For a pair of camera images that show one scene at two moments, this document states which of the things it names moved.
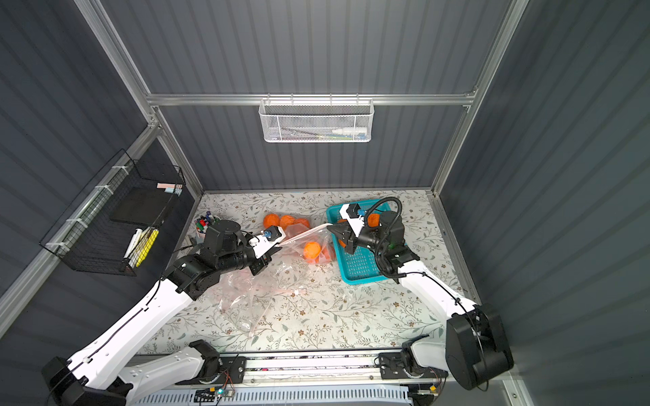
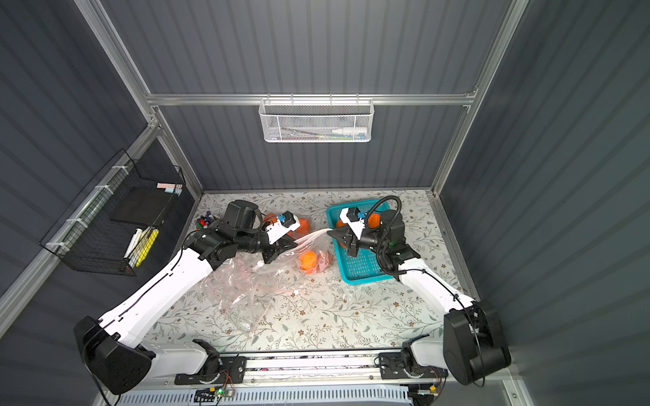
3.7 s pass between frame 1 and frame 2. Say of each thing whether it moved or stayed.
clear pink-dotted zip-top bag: moved
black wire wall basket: stayed
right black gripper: stayed
